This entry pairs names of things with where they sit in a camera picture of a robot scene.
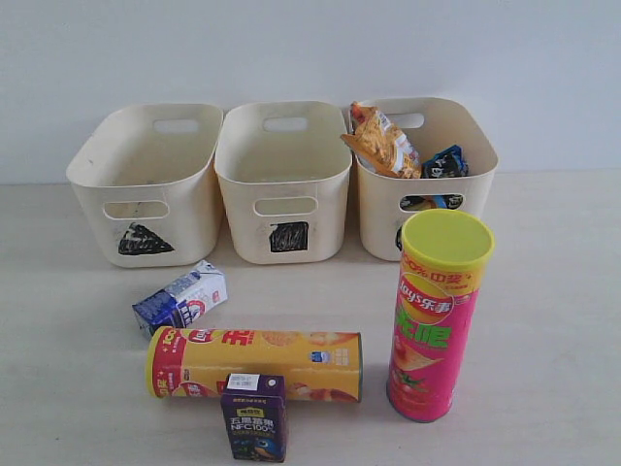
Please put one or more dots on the purple juice carton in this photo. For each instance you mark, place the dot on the purple juice carton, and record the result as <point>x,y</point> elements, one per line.
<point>254,412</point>

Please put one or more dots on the yellow Lay's chip can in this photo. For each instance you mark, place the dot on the yellow Lay's chip can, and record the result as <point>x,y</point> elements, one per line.
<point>316,366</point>

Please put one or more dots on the middle cream bin, square mark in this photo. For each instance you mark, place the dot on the middle cream bin, square mark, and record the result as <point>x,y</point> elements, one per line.
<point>283,172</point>

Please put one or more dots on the blue snack bag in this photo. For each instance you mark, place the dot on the blue snack bag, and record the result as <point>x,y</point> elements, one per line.
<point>449,163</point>

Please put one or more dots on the left cream bin, triangle mark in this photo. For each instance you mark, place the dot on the left cream bin, triangle mark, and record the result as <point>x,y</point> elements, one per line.
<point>146,184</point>

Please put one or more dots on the right cream bin, circle mark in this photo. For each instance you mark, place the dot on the right cream bin, circle mark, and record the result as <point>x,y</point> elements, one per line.
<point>432,125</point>

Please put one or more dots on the orange snack bag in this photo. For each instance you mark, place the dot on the orange snack bag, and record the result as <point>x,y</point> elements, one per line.
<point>381,143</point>

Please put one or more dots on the blue white milk carton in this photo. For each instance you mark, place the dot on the blue white milk carton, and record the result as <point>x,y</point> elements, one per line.
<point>182,301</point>

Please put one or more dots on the pink Lay's chip can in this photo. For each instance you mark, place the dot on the pink Lay's chip can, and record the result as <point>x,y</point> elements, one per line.
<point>444,258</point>

